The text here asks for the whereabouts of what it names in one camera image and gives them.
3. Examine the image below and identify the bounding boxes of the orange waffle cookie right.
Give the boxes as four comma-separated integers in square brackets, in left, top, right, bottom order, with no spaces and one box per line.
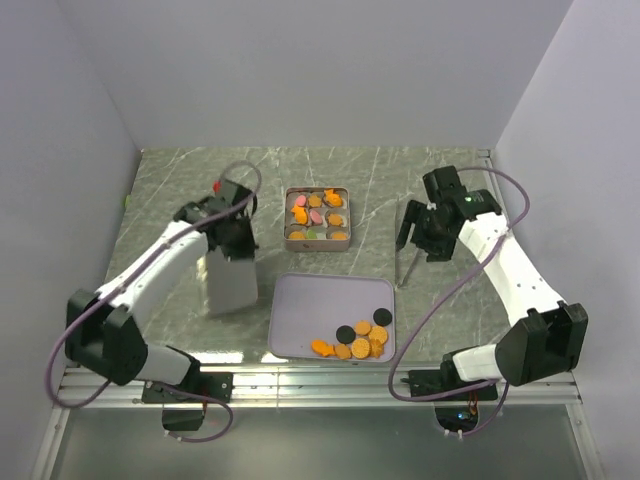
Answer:
[368,325,389,345]

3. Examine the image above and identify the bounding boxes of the black sandwich cookie centre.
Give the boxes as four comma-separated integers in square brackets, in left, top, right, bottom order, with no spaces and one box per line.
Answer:
[336,325,356,345]

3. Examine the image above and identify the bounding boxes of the metal tongs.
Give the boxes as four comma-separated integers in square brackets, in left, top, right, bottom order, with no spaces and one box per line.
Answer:
[394,199,421,291]

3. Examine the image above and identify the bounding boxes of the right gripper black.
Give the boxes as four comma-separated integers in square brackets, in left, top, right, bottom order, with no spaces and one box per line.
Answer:
[395,199,457,263]

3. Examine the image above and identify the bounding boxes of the orange fish cookie bottom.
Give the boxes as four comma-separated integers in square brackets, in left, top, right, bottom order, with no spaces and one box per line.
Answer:
[311,340,336,357]

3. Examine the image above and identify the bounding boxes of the orange pineapple cookie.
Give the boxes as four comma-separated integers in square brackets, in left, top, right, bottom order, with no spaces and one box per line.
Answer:
[324,189,343,208]

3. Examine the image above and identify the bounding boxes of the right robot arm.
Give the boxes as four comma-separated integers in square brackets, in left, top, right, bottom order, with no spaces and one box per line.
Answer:
[396,190,588,401]

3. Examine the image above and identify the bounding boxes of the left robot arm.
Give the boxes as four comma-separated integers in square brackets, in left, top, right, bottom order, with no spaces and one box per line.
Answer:
[64,197,258,402]

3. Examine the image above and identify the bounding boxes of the aluminium rail frame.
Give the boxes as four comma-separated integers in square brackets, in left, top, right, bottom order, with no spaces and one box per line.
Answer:
[29,149,586,480]

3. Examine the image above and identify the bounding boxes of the black sandwich cookie right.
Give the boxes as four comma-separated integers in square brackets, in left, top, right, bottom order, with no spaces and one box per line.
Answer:
[373,308,393,327]

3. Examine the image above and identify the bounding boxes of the orange fish cookie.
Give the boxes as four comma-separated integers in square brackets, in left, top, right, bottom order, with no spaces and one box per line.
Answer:
[291,205,309,225]
[311,340,336,357]

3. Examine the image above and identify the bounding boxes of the lilac plastic tray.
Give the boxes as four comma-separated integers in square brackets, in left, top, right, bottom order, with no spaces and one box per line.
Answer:
[268,273,396,364]

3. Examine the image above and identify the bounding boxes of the black sandwich cookie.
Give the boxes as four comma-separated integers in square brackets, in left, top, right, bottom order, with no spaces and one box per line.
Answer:
[336,325,356,345]
[373,308,393,327]

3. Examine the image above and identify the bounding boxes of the pink cookie tin box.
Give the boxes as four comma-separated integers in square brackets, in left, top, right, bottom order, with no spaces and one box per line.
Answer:
[283,186,352,253]

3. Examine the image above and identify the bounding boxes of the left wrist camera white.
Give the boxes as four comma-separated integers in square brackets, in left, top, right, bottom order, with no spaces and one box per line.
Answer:
[213,179,252,206]

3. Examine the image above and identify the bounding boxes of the orange round waffle cookie bottom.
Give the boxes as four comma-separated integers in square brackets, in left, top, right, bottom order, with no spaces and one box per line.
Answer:
[351,337,371,359]

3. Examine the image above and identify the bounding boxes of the orange round cookie tray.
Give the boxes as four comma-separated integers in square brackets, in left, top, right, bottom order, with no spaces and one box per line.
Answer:
[353,321,372,337]

